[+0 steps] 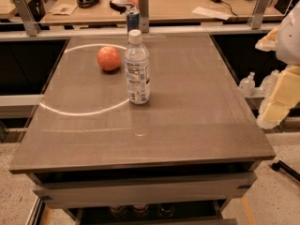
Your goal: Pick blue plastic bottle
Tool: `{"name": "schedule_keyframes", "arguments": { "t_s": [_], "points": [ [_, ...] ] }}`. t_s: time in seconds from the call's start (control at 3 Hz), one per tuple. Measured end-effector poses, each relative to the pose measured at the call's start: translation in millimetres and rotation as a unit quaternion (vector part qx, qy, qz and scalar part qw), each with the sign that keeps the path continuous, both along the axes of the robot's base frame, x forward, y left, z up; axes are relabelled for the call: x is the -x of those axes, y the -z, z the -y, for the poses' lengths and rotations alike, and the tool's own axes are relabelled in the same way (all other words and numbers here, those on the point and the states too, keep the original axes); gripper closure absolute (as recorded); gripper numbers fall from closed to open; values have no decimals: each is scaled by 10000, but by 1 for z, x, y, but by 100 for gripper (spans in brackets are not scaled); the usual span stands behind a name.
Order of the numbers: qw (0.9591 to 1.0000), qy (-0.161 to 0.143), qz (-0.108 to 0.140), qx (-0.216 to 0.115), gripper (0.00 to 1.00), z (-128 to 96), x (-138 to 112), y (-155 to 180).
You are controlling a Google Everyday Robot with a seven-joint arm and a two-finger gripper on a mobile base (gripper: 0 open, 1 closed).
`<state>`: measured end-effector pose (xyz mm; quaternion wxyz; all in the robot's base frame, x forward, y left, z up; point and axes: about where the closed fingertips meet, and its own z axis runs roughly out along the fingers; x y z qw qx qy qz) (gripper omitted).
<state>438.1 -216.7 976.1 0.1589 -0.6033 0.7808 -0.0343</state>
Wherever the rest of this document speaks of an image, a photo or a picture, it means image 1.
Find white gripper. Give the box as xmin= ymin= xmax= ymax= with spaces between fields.
xmin=255 ymin=4 xmax=300 ymax=129

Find clear plastic water bottle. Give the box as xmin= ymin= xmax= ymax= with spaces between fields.
xmin=124 ymin=29 xmax=150 ymax=104

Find white paper sheet right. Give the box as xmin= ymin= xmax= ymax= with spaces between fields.
xmin=192 ymin=7 xmax=231 ymax=21

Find black stand foot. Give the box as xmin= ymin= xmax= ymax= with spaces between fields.
xmin=271 ymin=160 xmax=300 ymax=182

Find background wooden desk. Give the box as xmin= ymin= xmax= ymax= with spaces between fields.
xmin=41 ymin=0 xmax=256 ymax=26

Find blue drink can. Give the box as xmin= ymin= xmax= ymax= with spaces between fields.
xmin=126 ymin=9 xmax=140 ymax=31

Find black sunglasses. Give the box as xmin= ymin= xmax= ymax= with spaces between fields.
xmin=110 ymin=1 xmax=134 ymax=14

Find red apple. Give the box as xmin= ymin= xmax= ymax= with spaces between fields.
xmin=97 ymin=46 xmax=121 ymax=71

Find glass jar under table right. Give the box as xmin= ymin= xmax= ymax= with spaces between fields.
xmin=157 ymin=203 xmax=175 ymax=218

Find glass jar under table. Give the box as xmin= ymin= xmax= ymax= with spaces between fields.
xmin=132 ymin=203 xmax=149 ymax=218
xmin=157 ymin=203 xmax=175 ymax=218
xmin=109 ymin=205 xmax=128 ymax=219

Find glass jar under table middle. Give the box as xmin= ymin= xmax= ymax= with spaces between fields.
xmin=132 ymin=203 xmax=149 ymax=218

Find glass jar under table left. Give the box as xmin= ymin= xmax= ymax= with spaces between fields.
xmin=109 ymin=205 xmax=128 ymax=219

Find small paper card left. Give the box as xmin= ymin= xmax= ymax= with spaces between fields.
xmin=52 ymin=4 xmax=77 ymax=16

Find right metal bracket post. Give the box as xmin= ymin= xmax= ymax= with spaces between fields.
xmin=247 ymin=0 xmax=269 ymax=30

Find metal bracket post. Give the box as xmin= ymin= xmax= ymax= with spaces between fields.
xmin=138 ymin=0 xmax=149 ymax=33
xmin=12 ymin=0 xmax=40 ymax=37
xmin=247 ymin=0 xmax=269 ymax=30

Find middle metal bracket post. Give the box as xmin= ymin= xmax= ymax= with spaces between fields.
xmin=138 ymin=0 xmax=149 ymax=33

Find left metal bracket post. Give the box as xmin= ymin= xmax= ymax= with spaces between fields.
xmin=12 ymin=0 xmax=40 ymax=37

